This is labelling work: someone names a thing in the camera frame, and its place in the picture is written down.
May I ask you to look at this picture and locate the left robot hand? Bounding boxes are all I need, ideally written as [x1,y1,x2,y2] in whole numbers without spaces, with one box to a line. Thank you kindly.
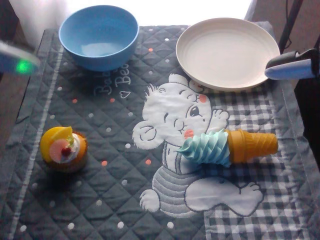
[0,40,41,76]

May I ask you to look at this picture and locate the blue plastic bowl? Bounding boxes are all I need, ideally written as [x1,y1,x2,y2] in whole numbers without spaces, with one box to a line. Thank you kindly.
[58,8,140,73]

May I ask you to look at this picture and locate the toy cupcake with fruit topping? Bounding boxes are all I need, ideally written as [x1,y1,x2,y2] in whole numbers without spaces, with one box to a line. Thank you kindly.
[39,126,89,174]

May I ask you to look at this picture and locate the black stand pole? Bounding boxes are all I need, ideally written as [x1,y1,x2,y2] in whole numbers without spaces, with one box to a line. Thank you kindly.
[277,0,305,55]

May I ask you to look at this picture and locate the white round plate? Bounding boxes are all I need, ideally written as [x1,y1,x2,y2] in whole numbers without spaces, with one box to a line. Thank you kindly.
[175,17,281,91]

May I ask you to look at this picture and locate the toy ice cream cone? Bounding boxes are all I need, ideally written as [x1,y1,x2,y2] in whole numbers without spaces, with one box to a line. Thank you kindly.
[174,128,279,168]

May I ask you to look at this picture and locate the grey quilt with printed bear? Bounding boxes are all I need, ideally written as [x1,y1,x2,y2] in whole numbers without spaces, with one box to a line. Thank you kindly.
[0,23,320,240]

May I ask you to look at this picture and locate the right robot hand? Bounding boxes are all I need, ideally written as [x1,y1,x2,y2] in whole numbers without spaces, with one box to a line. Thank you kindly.
[264,48,320,81]

